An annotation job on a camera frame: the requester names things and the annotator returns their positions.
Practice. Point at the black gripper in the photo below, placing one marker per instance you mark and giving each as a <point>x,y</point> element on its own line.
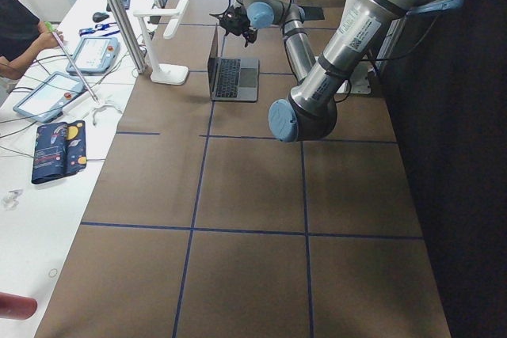
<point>244,28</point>

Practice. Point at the grey laptop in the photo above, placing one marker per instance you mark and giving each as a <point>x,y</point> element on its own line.
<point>233,80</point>

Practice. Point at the person's forearm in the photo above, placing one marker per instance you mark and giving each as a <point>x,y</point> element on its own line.
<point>16,68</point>

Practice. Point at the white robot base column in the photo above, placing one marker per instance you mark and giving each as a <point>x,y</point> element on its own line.
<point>359,83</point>

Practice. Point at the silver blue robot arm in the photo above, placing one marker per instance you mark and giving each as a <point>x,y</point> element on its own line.
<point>309,111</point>

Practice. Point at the black mouse pad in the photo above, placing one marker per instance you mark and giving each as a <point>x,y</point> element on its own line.
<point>312,13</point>

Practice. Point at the black computer mouse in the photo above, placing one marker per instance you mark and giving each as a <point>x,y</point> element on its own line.
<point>98,17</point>

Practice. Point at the person's hand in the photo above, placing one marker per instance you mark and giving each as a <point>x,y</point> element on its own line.
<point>48,40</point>

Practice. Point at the upper teach pendant tablet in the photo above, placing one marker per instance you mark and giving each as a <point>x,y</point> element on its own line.
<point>94,55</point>

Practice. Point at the teach pendant tablet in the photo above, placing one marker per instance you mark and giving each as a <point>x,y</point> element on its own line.
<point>94,55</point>
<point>45,103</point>

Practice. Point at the white grabber claw stick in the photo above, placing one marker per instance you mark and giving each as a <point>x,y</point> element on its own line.
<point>101,105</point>

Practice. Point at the lower teach pendant tablet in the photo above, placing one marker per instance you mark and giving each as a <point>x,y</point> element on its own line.
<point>45,103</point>

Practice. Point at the dark blue space pencil case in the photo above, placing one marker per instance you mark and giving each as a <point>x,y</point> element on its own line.
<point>60,151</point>

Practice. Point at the red cylinder bottle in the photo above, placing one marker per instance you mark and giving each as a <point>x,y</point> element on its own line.
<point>17,307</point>

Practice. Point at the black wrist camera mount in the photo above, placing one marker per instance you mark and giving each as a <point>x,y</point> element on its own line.
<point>230,17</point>

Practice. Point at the aluminium frame post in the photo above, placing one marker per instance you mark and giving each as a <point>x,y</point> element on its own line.
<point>128,34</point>

